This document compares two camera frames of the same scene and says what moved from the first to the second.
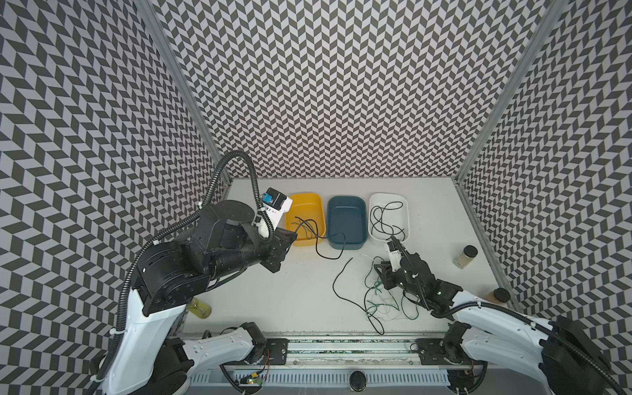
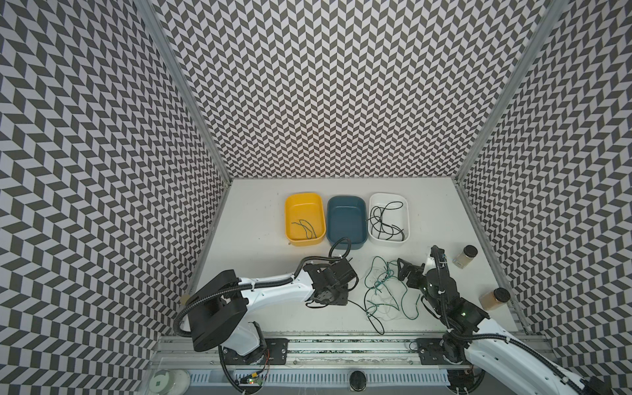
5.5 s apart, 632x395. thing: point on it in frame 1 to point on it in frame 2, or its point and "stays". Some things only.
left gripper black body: x=271 y=252 to x=338 y=285
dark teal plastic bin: x=346 y=222 stays
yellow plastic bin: x=306 y=219 stays
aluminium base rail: x=352 y=350 stays
